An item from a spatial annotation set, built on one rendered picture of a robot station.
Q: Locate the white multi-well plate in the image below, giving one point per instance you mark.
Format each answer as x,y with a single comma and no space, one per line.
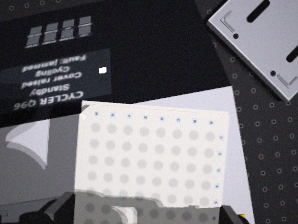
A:
139,164

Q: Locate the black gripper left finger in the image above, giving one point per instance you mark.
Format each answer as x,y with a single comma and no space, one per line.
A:
58,211

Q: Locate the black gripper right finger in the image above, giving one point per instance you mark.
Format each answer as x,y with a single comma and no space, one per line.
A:
228,216

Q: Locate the white real-time pcr machine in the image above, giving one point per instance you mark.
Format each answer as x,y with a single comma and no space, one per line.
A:
141,52

